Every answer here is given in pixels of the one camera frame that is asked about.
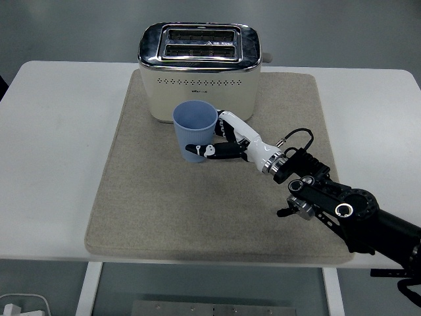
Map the white table leg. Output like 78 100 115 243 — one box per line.
322 267 346 316
75 262 104 316

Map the white plastic tray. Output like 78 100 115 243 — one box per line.
0 293 52 316

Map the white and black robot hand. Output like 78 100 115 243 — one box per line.
185 109 283 170

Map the light blue ribbed cup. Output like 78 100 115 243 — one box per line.
172 100 219 164

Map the beige fabric table mat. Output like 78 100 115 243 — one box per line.
84 70 357 265

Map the white block in tray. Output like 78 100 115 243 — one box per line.
1 303 22 316

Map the black table control panel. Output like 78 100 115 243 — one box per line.
370 269 412 278

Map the cream and chrome toaster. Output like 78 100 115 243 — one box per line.
136 22 274 125

